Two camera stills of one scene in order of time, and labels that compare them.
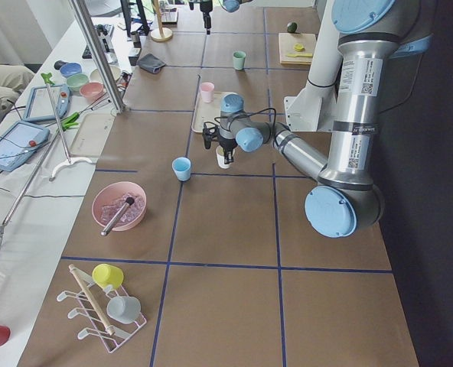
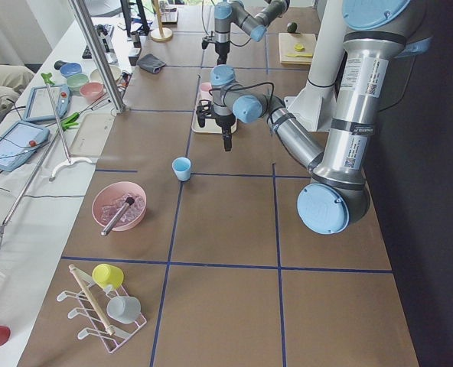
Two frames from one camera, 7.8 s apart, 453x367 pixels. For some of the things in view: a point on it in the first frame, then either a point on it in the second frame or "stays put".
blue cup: x=182 y=168 stays put
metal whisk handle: x=129 y=201 stays put
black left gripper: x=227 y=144 -> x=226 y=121
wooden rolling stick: x=95 y=304 stays put
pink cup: x=207 y=92 stays put
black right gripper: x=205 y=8 -> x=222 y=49
